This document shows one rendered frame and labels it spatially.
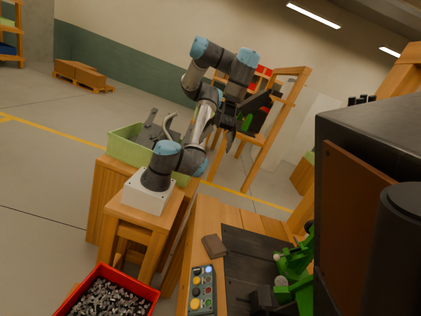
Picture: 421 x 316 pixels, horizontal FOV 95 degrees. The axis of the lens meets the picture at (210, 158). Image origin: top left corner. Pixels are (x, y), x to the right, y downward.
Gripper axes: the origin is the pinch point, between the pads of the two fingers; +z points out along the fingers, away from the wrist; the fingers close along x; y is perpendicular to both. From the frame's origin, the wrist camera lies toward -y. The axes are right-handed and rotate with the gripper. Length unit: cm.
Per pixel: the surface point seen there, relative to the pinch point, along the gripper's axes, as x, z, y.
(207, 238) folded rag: -10.4, 36.2, -9.4
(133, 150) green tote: 42, 39, 50
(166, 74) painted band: 149, 45, 690
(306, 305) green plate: -29, 15, -42
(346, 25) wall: -358, -296, 667
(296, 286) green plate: -27.9, 15.1, -38.0
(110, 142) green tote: 58, 39, 54
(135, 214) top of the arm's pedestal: 22.6, 44.2, 1.5
